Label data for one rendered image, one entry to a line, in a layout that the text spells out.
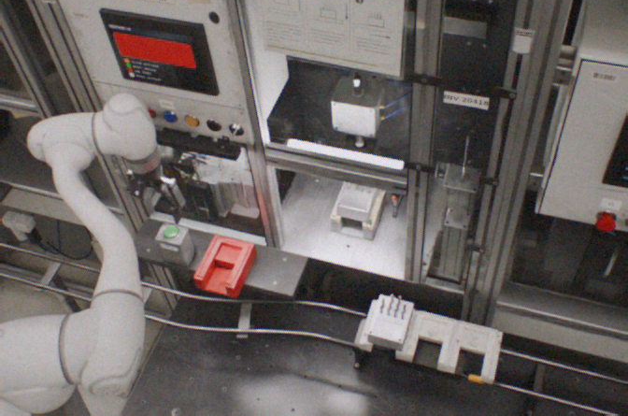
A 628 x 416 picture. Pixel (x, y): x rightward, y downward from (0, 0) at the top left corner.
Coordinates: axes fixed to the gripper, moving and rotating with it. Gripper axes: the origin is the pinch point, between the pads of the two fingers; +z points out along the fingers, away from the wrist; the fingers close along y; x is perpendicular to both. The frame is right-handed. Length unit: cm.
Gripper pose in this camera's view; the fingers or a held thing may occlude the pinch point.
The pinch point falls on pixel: (163, 210)
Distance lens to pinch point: 197.0
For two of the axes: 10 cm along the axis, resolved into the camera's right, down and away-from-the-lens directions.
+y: -9.5, -2.1, 2.5
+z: 0.6, 6.4, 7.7
